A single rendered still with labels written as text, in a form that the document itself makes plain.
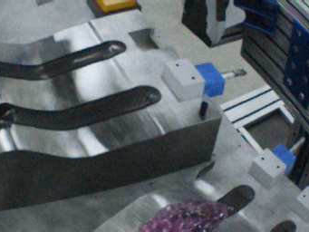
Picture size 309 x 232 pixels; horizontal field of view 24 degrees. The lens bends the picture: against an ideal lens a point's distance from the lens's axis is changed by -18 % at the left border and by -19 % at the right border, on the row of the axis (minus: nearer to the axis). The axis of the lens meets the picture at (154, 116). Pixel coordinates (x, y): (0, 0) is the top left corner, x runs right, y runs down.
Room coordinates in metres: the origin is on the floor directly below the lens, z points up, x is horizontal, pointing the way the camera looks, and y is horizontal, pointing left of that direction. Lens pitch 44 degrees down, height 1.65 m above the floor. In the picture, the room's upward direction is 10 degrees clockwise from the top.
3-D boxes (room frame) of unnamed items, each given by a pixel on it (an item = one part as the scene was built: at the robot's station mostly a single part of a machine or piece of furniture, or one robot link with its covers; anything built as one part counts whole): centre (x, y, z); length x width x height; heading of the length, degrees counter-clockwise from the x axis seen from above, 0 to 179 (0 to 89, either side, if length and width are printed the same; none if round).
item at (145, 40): (0.95, 0.03, 0.87); 0.05 x 0.05 x 0.04; 34
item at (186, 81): (0.89, -0.07, 0.89); 0.13 x 0.05 x 0.05; 124
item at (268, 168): (0.79, -0.20, 0.86); 0.13 x 0.05 x 0.05; 142
